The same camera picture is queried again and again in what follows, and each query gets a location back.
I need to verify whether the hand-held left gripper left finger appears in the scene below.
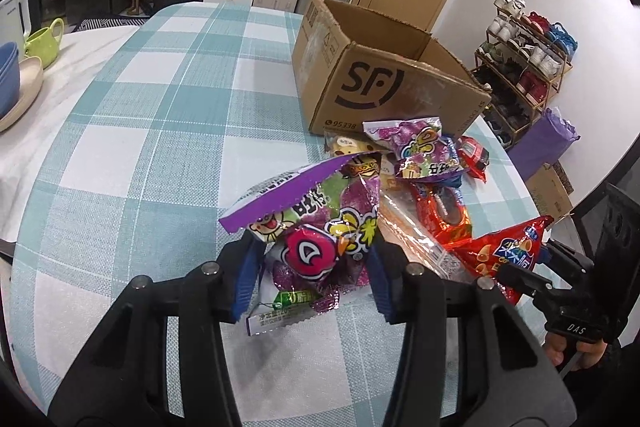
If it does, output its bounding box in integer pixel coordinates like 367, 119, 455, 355
47, 231, 271, 427

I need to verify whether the small red snack packet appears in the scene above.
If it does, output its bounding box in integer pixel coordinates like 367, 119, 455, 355
457, 136, 492, 182

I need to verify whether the small purple candy bag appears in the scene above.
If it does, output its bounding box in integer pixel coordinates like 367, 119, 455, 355
362, 117, 463, 182

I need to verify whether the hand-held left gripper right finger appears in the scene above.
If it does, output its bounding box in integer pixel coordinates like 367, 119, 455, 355
367, 234, 578, 427

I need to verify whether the blue plastic basin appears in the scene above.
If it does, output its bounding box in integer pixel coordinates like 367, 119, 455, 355
0, 42, 22, 120

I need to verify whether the small cardboard box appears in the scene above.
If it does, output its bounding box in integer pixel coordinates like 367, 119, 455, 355
525, 163, 575, 220

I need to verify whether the white kettle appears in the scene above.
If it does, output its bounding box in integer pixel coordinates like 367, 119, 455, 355
0, 0, 33, 48

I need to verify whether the green mug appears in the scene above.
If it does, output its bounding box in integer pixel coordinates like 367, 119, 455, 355
22, 18, 66, 70

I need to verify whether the red car print packet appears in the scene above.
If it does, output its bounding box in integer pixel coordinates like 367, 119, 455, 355
410, 179, 473, 250

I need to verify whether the large purple candy bag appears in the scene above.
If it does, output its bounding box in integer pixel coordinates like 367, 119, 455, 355
218, 155, 382, 337

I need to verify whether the beige plate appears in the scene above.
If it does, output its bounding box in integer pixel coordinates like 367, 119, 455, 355
0, 56, 46, 132

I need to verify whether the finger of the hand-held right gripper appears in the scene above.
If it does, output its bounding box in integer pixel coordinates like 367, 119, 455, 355
495, 264, 557, 304
537, 237, 596, 280

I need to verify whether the brown cardboard box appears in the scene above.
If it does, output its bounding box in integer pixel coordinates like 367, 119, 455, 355
291, 0, 493, 138

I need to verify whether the person's right hand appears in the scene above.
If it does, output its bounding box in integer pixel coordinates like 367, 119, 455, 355
542, 329, 608, 370

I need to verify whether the clear bread packet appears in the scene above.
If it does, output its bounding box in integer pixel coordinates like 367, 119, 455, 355
377, 189, 476, 283

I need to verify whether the shoe rack with shoes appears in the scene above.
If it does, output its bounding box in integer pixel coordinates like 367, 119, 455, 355
474, 0, 578, 148

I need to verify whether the red chips bag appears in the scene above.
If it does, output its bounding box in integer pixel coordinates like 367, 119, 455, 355
452, 215, 556, 306

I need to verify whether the yellow cookie packet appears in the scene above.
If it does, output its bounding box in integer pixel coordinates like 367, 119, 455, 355
322, 129, 396, 188

